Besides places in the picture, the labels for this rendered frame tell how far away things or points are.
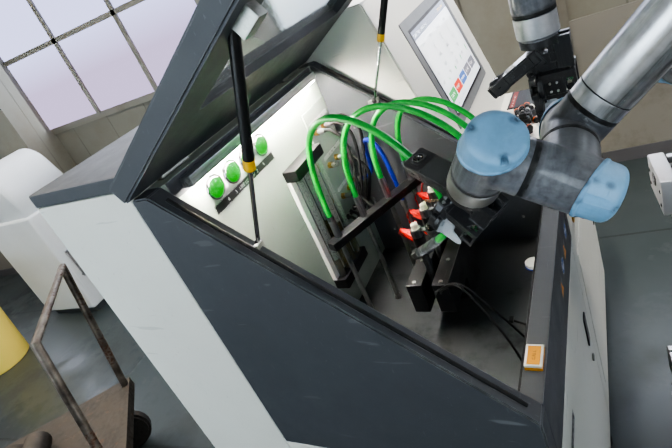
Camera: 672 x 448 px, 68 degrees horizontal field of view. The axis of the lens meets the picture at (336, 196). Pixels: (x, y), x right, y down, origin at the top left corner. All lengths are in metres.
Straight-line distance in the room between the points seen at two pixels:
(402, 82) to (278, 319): 0.72
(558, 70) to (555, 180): 0.42
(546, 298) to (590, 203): 0.49
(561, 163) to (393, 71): 0.80
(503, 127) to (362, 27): 0.79
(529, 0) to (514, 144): 0.42
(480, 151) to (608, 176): 0.15
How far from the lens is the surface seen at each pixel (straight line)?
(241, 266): 0.87
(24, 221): 4.19
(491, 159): 0.59
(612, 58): 0.71
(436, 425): 0.99
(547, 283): 1.13
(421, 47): 1.52
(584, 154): 0.65
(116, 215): 0.99
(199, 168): 0.96
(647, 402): 2.14
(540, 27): 0.98
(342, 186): 1.41
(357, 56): 1.37
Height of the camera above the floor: 1.69
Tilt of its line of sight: 24 degrees down
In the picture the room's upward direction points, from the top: 24 degrees counter-clockwise
